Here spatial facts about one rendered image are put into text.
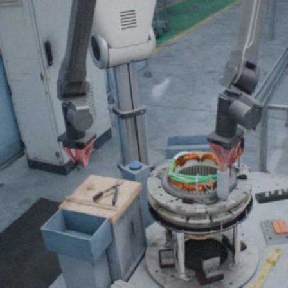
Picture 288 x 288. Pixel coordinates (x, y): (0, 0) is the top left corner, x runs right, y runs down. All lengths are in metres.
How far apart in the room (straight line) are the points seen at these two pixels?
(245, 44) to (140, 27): 0.55
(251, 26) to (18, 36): 2.51
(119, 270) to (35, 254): 1.55
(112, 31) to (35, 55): 1.89
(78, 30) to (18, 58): 2.43
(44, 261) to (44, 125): 1.23
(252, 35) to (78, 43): 0.43
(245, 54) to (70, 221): 0.71
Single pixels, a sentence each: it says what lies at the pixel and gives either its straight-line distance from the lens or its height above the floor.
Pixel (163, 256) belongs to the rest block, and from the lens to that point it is 1.43.
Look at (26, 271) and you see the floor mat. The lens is 2.76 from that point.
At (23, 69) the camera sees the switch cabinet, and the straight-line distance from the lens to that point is 3.46.
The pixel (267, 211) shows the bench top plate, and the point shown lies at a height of 0.78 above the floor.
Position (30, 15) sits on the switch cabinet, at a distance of 3.26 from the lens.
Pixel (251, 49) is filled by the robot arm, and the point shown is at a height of 1.51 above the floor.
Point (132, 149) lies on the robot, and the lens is 1.68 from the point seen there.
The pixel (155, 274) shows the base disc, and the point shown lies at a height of 0.80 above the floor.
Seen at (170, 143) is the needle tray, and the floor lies 1.04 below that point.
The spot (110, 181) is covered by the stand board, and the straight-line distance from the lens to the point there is 1.39.
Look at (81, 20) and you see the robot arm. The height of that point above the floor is 1.62.
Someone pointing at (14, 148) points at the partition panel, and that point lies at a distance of 3.88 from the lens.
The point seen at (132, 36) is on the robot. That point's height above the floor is 1.47.
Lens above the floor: 1.78
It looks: 27 degrees down
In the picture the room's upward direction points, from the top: 6 degrees counter-clockwise
